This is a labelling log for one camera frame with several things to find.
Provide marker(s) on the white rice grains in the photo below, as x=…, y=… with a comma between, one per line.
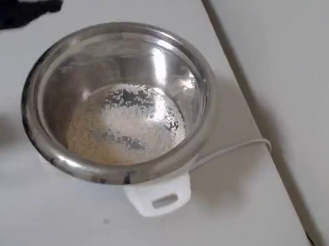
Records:
x=130, y=123

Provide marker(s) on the white rice cooker body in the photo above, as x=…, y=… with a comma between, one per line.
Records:
x=144, y=201

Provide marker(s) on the stainless steel inner pot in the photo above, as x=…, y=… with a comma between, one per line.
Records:
x=158, y=57

